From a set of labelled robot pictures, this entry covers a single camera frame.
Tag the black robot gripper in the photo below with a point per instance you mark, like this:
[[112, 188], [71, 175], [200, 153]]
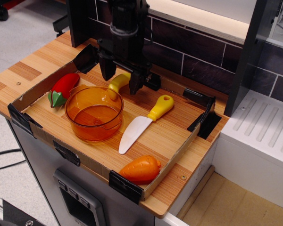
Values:
[[126, 52]]

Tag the yellow toy banana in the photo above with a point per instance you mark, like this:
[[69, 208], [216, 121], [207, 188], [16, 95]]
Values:
[[117, 83]]

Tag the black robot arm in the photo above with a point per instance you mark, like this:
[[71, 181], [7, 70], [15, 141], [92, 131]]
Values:
[[128, 17]]

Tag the cardboard fence with black tape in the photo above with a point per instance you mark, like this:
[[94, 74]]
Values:
[[181, 141]]

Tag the orange transparent plastic pot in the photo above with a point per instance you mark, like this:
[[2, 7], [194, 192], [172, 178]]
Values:
[[95, 113]]

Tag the red toy chili pepper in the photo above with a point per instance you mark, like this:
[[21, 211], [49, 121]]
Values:
[[60, 92]]

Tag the orange toy carrot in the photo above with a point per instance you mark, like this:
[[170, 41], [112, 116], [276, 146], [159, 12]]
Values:
[[142, 170]]

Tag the grey toy oven front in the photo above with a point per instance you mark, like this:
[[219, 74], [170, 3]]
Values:
[[83, 207]]

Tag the white toy sink drainboard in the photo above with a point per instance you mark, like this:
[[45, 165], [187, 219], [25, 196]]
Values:
[[257, 126]]

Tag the yellow handled toy knife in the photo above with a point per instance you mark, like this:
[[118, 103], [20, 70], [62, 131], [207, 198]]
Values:
[[138, 125]]

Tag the black vertical post left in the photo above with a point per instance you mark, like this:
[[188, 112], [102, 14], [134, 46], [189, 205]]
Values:
[[78, 12]]

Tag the black vertical post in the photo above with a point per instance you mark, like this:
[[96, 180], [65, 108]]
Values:
[[264, 13], [78, 12]]

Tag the black vertical post right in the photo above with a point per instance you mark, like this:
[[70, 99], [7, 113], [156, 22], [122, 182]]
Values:
[[264, 13]]

